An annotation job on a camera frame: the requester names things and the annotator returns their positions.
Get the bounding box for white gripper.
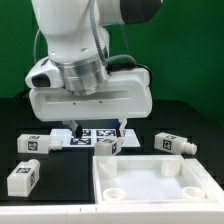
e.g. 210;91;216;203
30;68;152;138

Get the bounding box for white square tabletop tray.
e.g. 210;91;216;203
92;155;216;204

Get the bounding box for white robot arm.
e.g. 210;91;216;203
26;0;163;136

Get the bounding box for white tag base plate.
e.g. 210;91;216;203
50;129;140;148

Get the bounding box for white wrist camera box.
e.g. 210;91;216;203
25;57;64;88

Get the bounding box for black base cables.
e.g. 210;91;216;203
14;89;31;100

